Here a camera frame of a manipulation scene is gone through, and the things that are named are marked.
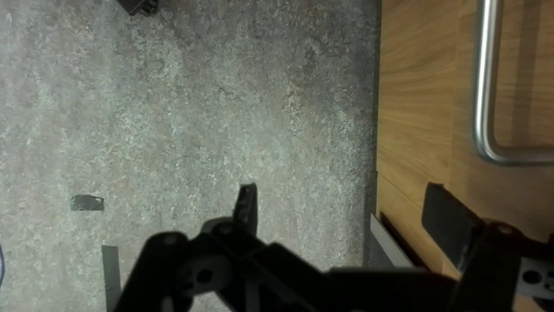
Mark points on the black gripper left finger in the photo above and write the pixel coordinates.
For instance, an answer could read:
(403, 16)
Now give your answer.
(246, 208)

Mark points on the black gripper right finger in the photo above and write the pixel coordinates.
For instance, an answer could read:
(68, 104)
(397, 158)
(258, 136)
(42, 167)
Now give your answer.
(450, 224)

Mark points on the white drawer with wooden front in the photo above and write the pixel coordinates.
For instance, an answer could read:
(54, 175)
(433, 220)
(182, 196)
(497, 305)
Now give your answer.
(424, 116)

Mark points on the grey tape strip on floor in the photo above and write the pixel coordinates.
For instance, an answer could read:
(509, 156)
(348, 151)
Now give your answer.
(111, 276)

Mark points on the grey tape piece on floor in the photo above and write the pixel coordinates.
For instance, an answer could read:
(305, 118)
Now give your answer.
(87, 203)

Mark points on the black object at top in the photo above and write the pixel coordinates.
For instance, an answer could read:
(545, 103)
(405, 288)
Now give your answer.
(147, 7)

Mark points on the silver metal drawer handle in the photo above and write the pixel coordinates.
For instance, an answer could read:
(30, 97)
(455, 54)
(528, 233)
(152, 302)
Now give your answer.
(483, 87)

